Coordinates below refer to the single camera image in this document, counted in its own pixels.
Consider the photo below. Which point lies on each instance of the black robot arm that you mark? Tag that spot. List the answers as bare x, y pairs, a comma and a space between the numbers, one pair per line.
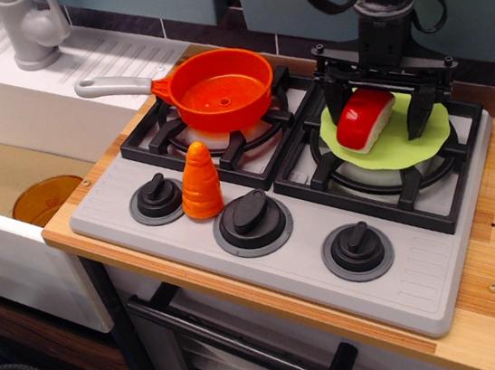
378, 10

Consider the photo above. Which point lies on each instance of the black middle stove knob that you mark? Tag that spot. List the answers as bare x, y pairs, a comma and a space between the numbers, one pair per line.
253, 225

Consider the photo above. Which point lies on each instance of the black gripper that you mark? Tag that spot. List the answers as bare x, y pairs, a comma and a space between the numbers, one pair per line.
384, 56

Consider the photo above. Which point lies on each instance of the black stove knob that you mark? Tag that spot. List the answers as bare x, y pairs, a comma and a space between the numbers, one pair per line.
157, 202
253, 225
358, 252

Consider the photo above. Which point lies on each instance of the black left stove knob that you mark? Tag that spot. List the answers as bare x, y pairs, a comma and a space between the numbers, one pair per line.
157, 202

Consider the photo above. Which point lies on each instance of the orange toy carrot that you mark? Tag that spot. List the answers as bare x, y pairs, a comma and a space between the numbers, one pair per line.
202, 198

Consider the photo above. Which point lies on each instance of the grey toy stove top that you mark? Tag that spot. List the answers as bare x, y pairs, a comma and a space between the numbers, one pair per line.
418, 292

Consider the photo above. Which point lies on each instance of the black left burner grate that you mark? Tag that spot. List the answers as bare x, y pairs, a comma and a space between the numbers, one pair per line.
250, 156

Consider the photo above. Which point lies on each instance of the white toy sink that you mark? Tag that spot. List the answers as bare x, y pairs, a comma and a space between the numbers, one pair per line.
47, 130

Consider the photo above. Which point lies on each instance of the red white toy sushi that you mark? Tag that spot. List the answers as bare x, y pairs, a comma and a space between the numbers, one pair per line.
364, 118

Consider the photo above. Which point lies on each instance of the green round plate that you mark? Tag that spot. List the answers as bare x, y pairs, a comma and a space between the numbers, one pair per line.
393, 150

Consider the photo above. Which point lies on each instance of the orange toy pot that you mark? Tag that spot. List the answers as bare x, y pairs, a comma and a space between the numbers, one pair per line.
219, 91

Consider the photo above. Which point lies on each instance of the grey toy faucet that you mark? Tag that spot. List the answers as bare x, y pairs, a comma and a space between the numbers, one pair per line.
35, 35

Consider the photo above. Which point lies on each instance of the amber sink drain cup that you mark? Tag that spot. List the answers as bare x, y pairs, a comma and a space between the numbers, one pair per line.
40, 202

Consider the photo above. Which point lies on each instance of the toy oven door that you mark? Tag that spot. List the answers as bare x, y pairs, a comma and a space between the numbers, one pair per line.
159, 312

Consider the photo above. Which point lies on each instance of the black right stove knob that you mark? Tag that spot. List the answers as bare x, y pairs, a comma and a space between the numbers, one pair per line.
358, 252

